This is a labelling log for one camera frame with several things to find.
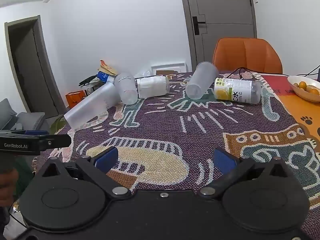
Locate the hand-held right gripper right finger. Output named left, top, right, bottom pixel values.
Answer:
left=196, top=147, right=292, bottom=199

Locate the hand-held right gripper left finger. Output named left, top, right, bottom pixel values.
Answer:
left=39, top=146, right=132, bottom=198

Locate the tall frosted plastic cup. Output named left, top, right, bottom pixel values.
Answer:
left=63, top=79, right=120, bottom=131

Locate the short frosted plastic cup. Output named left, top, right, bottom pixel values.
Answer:
left=114, top=72, right=138, bottom=105

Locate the wide frosted plastic cup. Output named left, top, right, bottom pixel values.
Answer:
left=185, top=61, right=219, bottom=100

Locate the person's left hand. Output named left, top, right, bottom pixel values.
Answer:
left=0, top=168, right=19, bottom=207

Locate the grey sofa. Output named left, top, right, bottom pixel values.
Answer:
left=0, top=98, right=51, bottom=132

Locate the orange box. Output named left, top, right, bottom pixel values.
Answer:
left=65, top=90, right=86, bottom=108

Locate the printed woven blanket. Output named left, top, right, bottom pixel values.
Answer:
left=32, top=70, right=317, bottom=210

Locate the dark brown door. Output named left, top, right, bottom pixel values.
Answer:
left=4, top=15, right=66, bottom=121

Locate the black clutter item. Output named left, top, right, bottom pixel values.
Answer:
left=78, top=76, right=100, bottom=88

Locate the clear bottle with yellow label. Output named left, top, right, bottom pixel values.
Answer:
left=213, top=77, right=263, bottom=105

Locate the white labelled plastic bottle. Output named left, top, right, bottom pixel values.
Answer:
left=136, top=76, right=171, bottom=99

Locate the brown paper bag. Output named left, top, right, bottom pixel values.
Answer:
left=97, top=60, right=120, bottom=76

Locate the orange paw print table mat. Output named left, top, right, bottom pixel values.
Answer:
left=259, top=73, right=320, bottom=162

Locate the white bowl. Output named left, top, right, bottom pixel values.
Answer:
left=287, top=75, right=320, bottom=103

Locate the orange chair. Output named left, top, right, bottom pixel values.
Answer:
left=212, top=37, right=284, bottom=75

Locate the grey door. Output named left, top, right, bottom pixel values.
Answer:
left=178, top=0, right=258, bottom=72

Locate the black cable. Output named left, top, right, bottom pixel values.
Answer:
left=226, top=67, right=263, bottom=81
left=294, top=64, right=320, bottom=77

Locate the black door handle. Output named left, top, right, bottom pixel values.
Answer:
left=192, top=16, right=207, bottom=35

